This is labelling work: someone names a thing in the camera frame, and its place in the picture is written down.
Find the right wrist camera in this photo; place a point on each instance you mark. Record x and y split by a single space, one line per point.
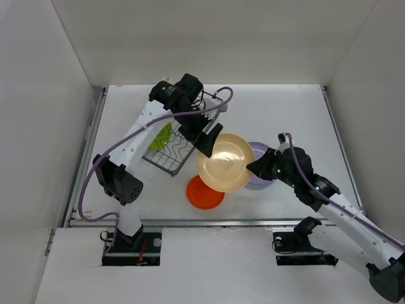
283 142

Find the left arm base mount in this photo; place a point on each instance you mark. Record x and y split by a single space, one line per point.
145 253

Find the green plate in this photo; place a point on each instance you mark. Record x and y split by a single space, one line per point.
162 139

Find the light purple plate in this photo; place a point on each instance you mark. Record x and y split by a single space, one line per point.
260 176

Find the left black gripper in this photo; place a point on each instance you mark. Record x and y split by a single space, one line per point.
204 143

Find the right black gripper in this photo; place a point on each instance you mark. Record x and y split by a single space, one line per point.
261 166

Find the grey wire dish rack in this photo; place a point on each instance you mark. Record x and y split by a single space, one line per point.
175 154

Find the orange plate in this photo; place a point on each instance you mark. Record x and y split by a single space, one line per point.
201 196

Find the yellow plate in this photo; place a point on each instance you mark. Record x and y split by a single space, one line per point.
225 171

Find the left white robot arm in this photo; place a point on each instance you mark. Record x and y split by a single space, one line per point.
115 169

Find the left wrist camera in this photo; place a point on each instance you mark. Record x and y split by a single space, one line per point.
215 104

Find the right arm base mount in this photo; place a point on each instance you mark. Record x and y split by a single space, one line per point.
290 252

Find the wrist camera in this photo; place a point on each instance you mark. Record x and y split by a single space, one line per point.
283 142
215 104

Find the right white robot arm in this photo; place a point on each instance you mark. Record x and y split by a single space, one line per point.
359 243

